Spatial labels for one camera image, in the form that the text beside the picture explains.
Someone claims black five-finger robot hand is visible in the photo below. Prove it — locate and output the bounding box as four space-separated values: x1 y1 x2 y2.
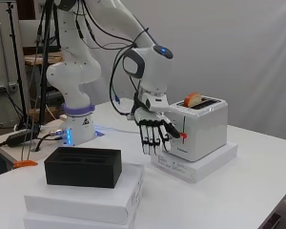
132 100 182 156

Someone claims toy bread slice orange crust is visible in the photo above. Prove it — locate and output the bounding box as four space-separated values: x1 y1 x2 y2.
183 92 203 109

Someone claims white steel toaster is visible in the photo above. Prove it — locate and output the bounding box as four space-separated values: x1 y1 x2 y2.
161 94 229 162

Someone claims white flat box with print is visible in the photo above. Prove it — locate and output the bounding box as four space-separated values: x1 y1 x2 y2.
150 141 238 184

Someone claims black foam block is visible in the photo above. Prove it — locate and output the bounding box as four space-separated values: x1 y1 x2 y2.
43 146 123 189

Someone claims white flat box stand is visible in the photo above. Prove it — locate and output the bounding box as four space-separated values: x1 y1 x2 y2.
23 162 146 226
23 211 133 229

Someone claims thick black stand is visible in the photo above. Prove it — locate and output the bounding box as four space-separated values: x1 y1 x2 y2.
37 0 61 126

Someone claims black power adapter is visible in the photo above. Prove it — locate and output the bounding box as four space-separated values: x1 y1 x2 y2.
6 128 40 148

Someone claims wooden shelf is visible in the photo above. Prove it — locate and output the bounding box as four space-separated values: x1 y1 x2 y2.
23 52 63 67

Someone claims orange clamp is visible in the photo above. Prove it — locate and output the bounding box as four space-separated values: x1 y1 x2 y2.
12 159 39 169

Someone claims thin black tripod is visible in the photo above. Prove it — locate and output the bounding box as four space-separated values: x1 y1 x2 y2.
5 1 32 129

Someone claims white toaster cable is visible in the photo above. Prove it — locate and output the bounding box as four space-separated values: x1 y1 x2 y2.
94 124 141 136

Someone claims black base cable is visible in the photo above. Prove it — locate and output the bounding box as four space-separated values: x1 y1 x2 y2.
33 133 60 153

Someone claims grey wall outlet box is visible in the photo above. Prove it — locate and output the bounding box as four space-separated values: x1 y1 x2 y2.
0 82 19 94

